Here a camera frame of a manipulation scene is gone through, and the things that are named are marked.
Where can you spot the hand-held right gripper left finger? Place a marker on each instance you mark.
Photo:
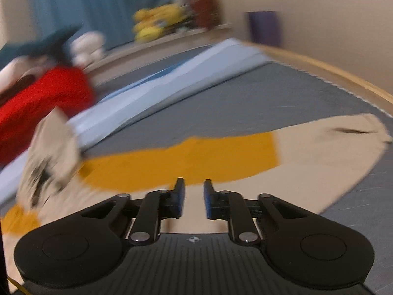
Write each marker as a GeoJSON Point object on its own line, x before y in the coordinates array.
{"type": "Point", "coordinates": [180, 197]}

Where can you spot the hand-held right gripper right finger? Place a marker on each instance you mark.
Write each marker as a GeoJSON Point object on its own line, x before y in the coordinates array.
{"type": "Point", "coordinates": [208, 199]}

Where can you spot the beige and yellow garment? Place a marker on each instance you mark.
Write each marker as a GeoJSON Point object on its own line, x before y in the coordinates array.
{"type": "Point", "coordinates": [215, 156]}

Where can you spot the grey bed sheet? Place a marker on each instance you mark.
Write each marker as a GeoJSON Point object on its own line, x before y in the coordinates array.
{"type": "Point", "coordinates": [245, 104]}

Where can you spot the light blue folded blanket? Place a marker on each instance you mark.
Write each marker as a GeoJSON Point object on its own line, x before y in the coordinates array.
{"type": "Point", "coordinates": [184, 73]}

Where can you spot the red garment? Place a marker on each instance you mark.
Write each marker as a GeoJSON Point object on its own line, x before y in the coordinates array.
{"type": "Point", "coordinates": [46, 98]}

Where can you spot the yellow plush toy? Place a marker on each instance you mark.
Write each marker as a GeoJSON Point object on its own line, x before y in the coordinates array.
{"type": "Point", "coordinates": [156, 21]}

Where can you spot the dark red plush toy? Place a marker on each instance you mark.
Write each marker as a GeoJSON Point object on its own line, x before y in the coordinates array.
{"type": "Point", "coordinates": [204, 4]}

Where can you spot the blue curtain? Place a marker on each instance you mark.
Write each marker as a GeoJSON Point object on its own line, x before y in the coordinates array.
{"type": "Point", "coordinates": [92, 9]}

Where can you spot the purple wall item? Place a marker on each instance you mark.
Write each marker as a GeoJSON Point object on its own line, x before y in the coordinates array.
{"type": "Point", "coordinates": [264, 29]}

